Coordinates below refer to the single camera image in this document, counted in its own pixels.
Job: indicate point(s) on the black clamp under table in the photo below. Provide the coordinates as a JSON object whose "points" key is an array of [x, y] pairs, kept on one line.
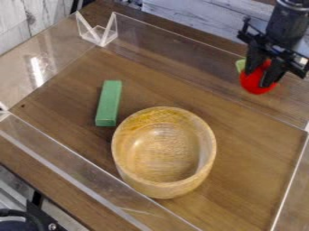
{"points": [[25, 216]]}

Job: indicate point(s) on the wooden bowl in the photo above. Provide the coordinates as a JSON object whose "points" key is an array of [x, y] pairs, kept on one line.
{"points": [[163, 149]]}

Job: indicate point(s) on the clear acrylic corner bracket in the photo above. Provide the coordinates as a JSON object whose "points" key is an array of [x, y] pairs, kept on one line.
{"points": [[97, 35]]}

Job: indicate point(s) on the red plush strawberry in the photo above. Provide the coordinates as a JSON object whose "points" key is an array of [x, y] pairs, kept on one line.
{"points": [[250, 81]]}

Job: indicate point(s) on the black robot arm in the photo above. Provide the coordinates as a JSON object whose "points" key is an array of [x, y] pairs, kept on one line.
{"points": [[291, 13]]}

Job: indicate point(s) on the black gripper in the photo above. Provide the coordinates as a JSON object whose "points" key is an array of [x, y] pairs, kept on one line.
{"points": [[274, 50]]}

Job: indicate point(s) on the clear acrylic barrier wall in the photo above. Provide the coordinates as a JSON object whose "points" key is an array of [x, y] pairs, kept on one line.
{"points": [[255, 190]]}

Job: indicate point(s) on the green rectangular block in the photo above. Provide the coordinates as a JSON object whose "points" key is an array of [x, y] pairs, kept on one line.
{"points": [[105, 116]]}

